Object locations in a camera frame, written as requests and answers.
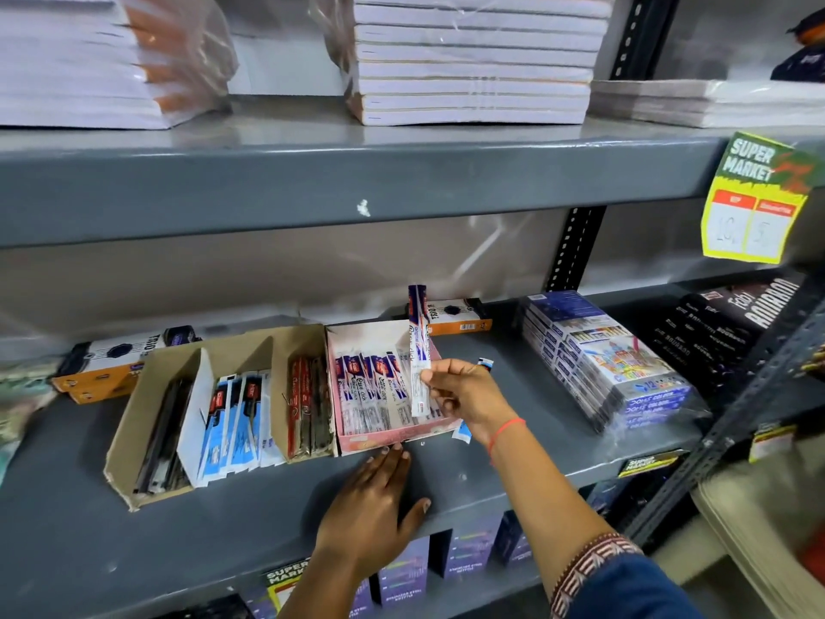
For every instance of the person's right hand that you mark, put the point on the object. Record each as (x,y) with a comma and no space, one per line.
(474,396)

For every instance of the person's left hand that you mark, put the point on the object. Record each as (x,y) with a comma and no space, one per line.
(364,515)

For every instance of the person's left middle finger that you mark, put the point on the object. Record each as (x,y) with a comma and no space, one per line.
(381,467)

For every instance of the person's right thumb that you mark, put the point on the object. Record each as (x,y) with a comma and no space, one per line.
(433,383)

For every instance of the person's left little finger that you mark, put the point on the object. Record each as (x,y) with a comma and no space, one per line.
(343,493)

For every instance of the person's left thumb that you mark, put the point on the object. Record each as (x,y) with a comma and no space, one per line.
(416,516)

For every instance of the single white blue pen packet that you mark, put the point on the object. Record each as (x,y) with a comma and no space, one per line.
(419,341)

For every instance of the person's left forearm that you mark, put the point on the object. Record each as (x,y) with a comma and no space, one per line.
(325,589)

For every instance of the person's right forearm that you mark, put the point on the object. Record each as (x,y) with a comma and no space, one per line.
(548,502)

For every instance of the pink cardboard display box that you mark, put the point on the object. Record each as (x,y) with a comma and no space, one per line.
(393,438)

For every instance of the small blue white packet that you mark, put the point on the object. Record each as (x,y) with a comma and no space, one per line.
(461,431)
(485,364)

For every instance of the purple bottle box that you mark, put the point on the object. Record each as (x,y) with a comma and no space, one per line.
(515,544)
(403,573)
(474,547)

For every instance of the row of white pen packets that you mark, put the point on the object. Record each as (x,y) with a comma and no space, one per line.
(374,393)

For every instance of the orange and white carton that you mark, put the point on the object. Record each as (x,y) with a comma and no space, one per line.
(103,370)
(461,315)

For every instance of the row of red pen packets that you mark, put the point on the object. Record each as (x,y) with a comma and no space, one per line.
(306,412)

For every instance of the yellow black shelf label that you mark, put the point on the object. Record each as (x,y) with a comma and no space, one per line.
(649,464)
(283,583)

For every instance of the row of blue pen packets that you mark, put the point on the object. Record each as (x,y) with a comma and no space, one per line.
(235,422)

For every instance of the grey metal shelf board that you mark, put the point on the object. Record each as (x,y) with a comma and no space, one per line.
(322,180)
(193,541)

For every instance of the wrapped stack of pencil packs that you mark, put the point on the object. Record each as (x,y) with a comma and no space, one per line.
(606,360)

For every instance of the row of black pen packets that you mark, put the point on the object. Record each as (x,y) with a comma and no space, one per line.
(161,441)

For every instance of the black perforated shelf upright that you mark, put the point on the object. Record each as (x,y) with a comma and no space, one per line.
(577,248)

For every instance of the brown cardboard divided box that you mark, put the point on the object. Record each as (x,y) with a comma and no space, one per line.
(129,444)

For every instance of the blue sleeve with patterned cuff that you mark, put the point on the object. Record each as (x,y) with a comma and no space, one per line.
(625,583)

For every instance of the stack of black snack packets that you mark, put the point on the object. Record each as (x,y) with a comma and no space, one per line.
(722,335)

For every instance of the wrapped stack of white notebooks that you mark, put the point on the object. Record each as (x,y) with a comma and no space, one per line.
(477,57)
(77,57)

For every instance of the green patterned packet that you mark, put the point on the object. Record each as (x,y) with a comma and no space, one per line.
(22,412)

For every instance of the yellow red shelf label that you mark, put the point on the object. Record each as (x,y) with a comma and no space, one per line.
(772,442)

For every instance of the beige board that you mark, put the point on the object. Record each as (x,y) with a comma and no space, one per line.
(767,535)

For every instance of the yellow green price tag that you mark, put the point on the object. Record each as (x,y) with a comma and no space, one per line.
(751,199)

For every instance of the low stack of white notebooks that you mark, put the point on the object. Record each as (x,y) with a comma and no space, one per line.
(709,103)

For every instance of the grey perforated rack post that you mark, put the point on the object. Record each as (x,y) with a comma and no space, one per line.
(747,412)

